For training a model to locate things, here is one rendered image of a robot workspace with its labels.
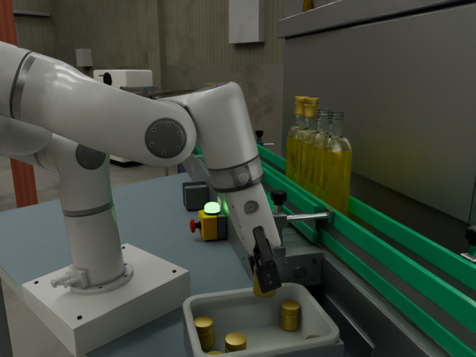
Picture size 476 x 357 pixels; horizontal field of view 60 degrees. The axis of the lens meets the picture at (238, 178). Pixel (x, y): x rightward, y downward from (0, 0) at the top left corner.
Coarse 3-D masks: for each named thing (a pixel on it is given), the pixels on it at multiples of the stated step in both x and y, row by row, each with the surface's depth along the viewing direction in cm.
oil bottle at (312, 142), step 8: (312, 136) 88; (320, 136) 87; (312, 144) 88; (312, 152) 88; (312, 160) 88; (312, 168) 89; (312, 176) 89; (304, 184) 94; (312, 184) 89; (312, 192) 90
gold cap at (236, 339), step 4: (232, 332) 66; (236, 332) 66; (228, 336) 65; (232, 336) 65; (236, 336) 65; (240, 336) 65; (244, 336) 65; (228, 340) 64; (232, 340) 64; (236, 340) 64; (240, 340) 64; (244, 340) 64; (228, 344) 63; (232, 344) 63; (236, 344) 63; (240, 344) 63; (244, 344) 63; (228, 348) 63; (232, 348) 63; (236, 348) 63; (240, 348) 63; (244, 348) 64; (228, 352) 64
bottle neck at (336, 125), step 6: (330, 114) 82; (336, 114) 81; (342, 114) 81; (330, 120) 82; (336, 120) 81; (342, 120) 82; (330, 126) 82; (336, 126) 82; (342, 126) 82; (330, 132) 83; (336, 132) 82; (342, 132) 83
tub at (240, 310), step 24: (288, 288) 75; (192, 312) 70; (216, 312) 72; (240, 312) 73; (264, 312) 74; (312, 312) 69; (192, 336) 60; (216, 336) 72; (264, 336) 72; (288, 336) 72; (336, 336) 61
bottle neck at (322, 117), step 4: (320, 108) 89; (324, 108) 89; (320, 112) 87; (324, 112) 87; (328, 112) 87; (320, 116) 87; (324, 116) 87; (328, 116) 87; (316, 120) 89; (320, 120) 87; (324, 120) 87; (328, 120) 87; (320, 124) 87; (324, 124) 87; (328, 124) 88; (316, 128) 89; (320, 128) 88; (324, 128) 87; (328, 128) 88
